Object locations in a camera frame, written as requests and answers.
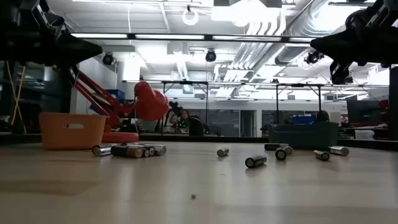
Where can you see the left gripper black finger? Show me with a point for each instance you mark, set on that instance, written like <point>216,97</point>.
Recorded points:
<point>81,49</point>

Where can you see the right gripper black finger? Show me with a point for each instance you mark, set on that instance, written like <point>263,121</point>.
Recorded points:
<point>337,46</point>

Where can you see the orange plastic bin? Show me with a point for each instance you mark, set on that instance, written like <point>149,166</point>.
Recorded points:
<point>56,133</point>

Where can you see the teal plastic bin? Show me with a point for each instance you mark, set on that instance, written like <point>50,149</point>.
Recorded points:
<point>304,137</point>

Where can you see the black and copper battery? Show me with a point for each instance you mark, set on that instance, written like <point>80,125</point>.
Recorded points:
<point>255,161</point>
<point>124,152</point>
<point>280,154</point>
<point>322,155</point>
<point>289,150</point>
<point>272,146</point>

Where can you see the slim black and silver battery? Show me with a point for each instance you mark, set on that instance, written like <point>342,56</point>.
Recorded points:
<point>222,152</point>

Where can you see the black round spotlight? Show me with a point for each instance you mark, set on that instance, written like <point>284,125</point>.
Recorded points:
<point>313,58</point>
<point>211,56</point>
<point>108,59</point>

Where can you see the blue storage bin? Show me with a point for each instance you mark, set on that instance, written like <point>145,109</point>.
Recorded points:
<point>115,94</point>
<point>303,119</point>

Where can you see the black computer monitor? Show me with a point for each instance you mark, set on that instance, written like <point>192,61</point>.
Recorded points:
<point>363,111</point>

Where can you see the person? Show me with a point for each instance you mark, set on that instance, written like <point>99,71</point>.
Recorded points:
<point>184,117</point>
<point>323,116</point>

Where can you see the red desk lamp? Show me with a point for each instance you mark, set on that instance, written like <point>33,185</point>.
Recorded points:
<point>150,102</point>

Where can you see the black bar with light strips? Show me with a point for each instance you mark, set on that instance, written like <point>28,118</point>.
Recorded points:
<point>208,37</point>

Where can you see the black office chair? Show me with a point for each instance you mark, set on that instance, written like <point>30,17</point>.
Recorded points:
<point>196,126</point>

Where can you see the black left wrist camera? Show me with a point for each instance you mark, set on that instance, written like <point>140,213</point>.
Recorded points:
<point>46,18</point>

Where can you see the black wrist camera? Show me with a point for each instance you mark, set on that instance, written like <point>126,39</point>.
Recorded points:
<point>384,12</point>
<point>46,18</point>

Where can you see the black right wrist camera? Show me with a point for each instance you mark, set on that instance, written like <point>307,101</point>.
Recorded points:
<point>384,12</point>

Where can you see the black background station frame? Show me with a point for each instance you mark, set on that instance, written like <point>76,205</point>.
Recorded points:
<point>206,105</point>
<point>277,105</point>

